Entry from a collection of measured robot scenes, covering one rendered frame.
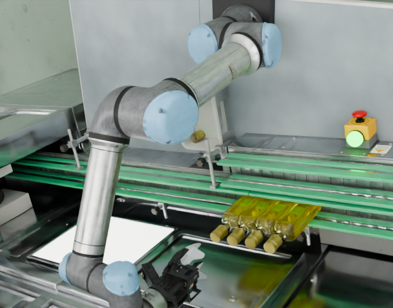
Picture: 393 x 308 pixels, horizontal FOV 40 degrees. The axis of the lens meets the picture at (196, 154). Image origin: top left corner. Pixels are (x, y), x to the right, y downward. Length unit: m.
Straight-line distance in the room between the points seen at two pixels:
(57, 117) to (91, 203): 1.12
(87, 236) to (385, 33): 0.94
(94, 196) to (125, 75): 0.92
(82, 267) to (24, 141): 1.05
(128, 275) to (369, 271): 0.73
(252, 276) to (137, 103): 0.67
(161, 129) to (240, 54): 0.35
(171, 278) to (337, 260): 0.54
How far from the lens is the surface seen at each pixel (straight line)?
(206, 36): 1.50
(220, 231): 1.56
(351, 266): 1.66
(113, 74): 2.15
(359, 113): 1.60
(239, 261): 1.67
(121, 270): 1.21
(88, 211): 1.27
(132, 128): 1.18
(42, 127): 2.30
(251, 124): 1.84
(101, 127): 1.24
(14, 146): 2.23
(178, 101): 1.14
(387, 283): 1.60
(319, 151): 1.62
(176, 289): 1.36
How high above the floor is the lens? 2.22
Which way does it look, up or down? 47 degrees down
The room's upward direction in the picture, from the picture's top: 124 degrees counter-clockwise
